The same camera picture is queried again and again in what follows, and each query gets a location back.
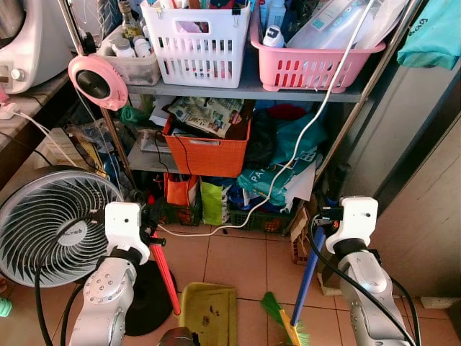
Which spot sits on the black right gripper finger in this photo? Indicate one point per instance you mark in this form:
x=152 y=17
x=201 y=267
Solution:
x=319 y=225
x=323 y=205

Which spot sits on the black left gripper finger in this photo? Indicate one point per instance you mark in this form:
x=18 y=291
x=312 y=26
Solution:
x=158 y=238
x=160 y=206

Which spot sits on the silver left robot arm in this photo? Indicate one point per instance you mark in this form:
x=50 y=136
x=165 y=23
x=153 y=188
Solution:
x=104 y=295

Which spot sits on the grey floor fan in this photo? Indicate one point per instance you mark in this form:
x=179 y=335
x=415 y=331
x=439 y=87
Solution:
x=50 y=223

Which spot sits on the orange bag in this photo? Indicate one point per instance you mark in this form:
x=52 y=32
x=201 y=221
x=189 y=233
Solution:
x=180 y=191

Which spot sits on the teal printed bag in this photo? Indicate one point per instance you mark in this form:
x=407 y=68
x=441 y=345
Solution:
x=288 y=184

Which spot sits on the light green bag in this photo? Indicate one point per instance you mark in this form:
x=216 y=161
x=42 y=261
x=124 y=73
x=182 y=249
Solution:
x=214 y=202

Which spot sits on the green plastic crate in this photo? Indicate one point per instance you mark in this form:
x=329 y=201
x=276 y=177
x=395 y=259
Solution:
x=259 y=221

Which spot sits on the orange plastic basket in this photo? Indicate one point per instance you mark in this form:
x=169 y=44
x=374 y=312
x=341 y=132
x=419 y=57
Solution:
x=209 y=155

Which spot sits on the black bag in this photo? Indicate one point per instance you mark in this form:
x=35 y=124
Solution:
x=261 y=140

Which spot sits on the printed magazine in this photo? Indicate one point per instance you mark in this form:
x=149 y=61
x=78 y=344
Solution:
x=205 y=115

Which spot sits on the robot leg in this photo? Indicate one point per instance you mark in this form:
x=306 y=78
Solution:
x=176 y=339

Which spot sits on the grey metal shelf rack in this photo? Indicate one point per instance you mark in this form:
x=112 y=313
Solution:
x=252 y=92

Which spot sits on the pink plastic basket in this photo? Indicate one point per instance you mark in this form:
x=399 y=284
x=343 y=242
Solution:
x=310 y=68

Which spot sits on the clear plastic box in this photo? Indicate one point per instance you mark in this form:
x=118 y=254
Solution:
x=137 y=68

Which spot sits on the white plastic basket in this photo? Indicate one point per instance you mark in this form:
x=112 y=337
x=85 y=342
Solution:
x=194 y=58

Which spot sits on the white bottle with dark cap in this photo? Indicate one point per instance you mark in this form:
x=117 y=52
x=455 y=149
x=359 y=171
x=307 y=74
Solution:
x=274 y=37

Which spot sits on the clear plastic packaging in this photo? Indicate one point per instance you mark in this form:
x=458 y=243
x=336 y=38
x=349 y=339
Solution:
x=338 y=25

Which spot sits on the glass bottle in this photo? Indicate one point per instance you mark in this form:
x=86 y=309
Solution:
x=128 y=18

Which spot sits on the teal cloth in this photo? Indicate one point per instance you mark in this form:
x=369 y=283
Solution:
x=432 y=36

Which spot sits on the white appliance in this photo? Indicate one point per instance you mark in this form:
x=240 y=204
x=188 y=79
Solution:
x=32 y=43

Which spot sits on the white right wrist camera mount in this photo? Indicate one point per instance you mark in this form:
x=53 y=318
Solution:
x=356 y=220

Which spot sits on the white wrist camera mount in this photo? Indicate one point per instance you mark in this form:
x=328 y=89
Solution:
x=356 y=220
x=122 y=223

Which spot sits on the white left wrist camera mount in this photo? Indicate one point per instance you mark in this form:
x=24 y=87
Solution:
x=122 y=223

